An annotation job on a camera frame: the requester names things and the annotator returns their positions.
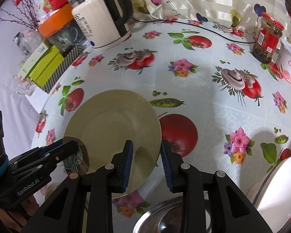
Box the lime green box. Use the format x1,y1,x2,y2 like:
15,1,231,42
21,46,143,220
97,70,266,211
29,46,64,88

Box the stainless steel bowl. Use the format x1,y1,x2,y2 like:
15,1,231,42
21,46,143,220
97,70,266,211
132,196,212,233

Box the purple flower branches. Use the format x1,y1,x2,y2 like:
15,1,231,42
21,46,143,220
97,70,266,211
0,0,39,30

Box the large white bowl blue stripe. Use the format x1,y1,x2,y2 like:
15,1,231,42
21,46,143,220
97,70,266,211
247,157,291,232

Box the clear glass mug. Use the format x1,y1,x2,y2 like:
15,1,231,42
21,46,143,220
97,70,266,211
13,76,37,96

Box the red lid sauce jar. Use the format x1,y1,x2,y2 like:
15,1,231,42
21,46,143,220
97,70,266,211
252,12,284,64

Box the black kettle power cable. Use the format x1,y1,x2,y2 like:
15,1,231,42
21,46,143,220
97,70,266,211
131,16,257,45

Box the striped chevron tray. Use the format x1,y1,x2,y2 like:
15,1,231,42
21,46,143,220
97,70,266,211
41,44,84,94

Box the crumpled clear plastic bag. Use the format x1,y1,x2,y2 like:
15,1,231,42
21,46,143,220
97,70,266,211
13,29,43,56

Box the person's left hand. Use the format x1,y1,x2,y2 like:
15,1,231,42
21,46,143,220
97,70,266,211
0,196,40,232

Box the white green flat box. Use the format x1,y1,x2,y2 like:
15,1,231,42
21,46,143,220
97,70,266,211
17,42,50,78

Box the heart pattern curtain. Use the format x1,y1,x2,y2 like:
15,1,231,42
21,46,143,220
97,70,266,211
131,0,291,43

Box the fruit print tablecloth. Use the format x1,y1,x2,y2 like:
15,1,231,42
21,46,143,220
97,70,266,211
32,21,291,232

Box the beige plate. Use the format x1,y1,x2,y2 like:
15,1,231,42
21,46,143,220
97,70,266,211
64,90,161,193
63,136,90,175

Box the pink white yogurt tub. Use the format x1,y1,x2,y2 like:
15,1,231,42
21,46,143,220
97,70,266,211
276,39,291,84

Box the white electric kettle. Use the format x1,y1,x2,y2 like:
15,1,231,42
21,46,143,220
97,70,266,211
68,0,133,51

